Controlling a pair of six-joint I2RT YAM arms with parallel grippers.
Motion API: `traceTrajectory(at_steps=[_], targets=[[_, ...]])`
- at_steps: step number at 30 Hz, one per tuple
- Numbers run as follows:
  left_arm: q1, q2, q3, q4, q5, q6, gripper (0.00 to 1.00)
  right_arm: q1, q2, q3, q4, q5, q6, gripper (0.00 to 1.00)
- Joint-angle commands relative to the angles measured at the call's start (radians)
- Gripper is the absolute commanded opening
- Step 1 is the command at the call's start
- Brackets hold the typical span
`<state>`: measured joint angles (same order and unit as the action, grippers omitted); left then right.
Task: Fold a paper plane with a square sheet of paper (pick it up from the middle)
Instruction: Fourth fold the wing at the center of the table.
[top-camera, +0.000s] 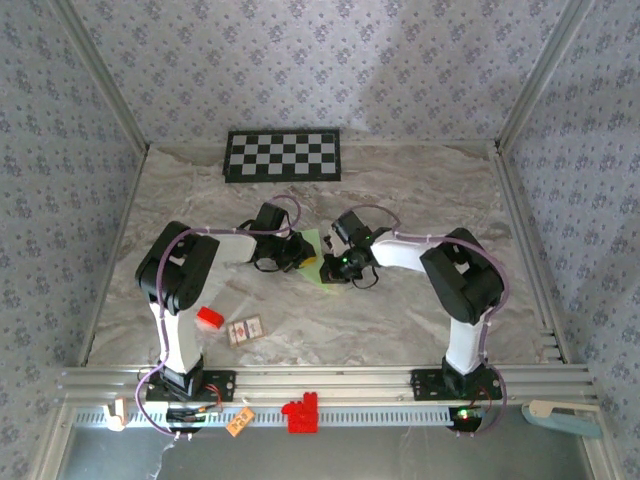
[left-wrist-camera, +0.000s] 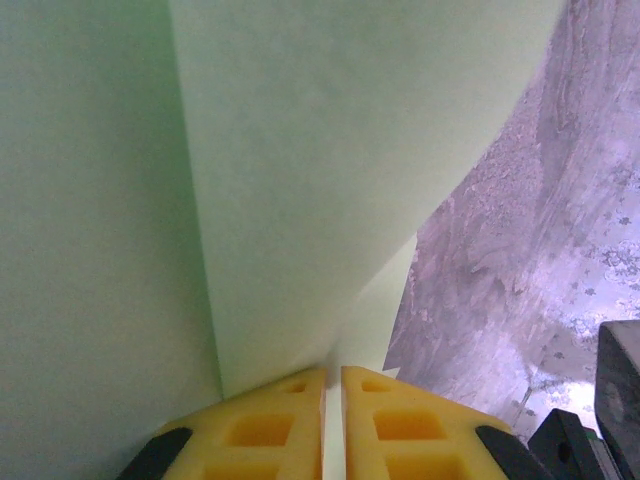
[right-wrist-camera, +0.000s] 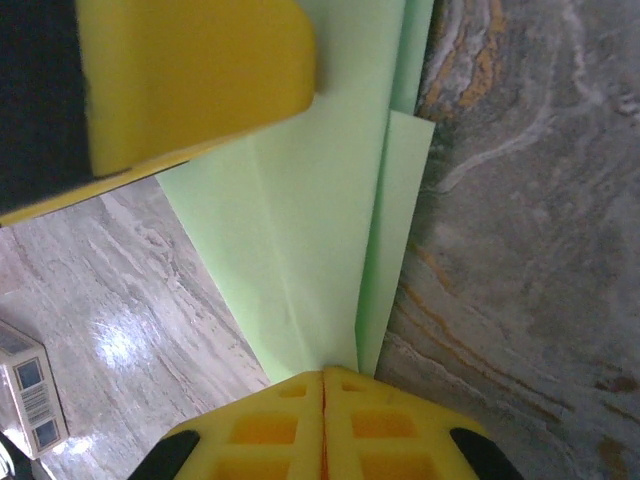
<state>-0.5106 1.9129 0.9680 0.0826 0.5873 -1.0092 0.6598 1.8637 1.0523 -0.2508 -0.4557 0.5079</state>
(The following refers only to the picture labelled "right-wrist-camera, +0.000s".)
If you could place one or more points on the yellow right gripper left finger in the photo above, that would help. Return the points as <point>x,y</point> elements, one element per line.
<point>260,435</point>

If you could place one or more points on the small printed cardboard box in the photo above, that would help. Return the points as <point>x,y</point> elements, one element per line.
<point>30,390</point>

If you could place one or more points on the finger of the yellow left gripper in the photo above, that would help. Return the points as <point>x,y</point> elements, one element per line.
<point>200,75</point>
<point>75,200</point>

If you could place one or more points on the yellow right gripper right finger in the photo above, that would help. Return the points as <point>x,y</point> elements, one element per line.
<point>390,435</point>

